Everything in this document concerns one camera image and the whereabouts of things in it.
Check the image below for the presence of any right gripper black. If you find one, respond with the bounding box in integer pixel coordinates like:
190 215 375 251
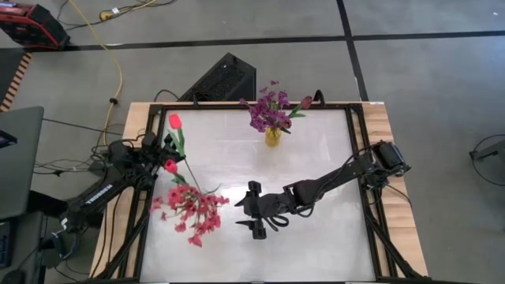
235 180 305 241

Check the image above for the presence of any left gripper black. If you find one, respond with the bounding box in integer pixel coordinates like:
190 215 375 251
155 135 187 169

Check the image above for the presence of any red artificial tulip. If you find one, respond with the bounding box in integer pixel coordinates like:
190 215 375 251
163 159 189 186
167 113 203 194

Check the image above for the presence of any red artificial flower bunch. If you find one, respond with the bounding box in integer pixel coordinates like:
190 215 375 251
151 183 230 249

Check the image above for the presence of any purple artificial flower bunch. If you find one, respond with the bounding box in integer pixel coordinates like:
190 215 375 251
239 80 295 134

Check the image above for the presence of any dark purple artificial tulip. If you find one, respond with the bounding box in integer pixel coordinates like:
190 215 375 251
282 95 314 135

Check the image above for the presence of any yellow glass vase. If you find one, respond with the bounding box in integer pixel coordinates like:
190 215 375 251
264 126 282 148

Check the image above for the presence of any black computer tower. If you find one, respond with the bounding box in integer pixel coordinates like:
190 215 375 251
177 52 257 104

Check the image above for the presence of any light wooden table board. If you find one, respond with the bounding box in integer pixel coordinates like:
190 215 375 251
89 101 429 278

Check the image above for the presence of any dark grey desk panel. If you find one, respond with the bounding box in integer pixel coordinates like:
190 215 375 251
0 105 45 221

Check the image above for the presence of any black yellow striped ramp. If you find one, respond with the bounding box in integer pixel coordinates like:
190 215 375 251
0 50 33 114

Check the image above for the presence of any red and black case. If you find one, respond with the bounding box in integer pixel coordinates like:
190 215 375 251
0 2 72 50

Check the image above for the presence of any black keyboard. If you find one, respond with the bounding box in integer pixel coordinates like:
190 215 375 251
0 219 13 270

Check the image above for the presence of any grey floor stand base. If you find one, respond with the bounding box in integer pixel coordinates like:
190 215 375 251
469 133 505 189

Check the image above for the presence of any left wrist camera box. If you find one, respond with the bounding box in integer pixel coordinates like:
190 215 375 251
140 131 159 149

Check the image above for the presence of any black metal table frame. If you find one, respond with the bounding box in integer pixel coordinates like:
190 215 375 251
92 101 431 284

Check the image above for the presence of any yellow floor cable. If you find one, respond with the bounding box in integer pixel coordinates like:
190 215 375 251
66 0 125 147

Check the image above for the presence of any black floor cable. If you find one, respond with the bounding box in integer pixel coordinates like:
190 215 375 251
41 117 110 137

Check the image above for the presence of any yellow cable plug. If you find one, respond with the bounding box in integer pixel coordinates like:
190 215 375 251
98 7 122 22

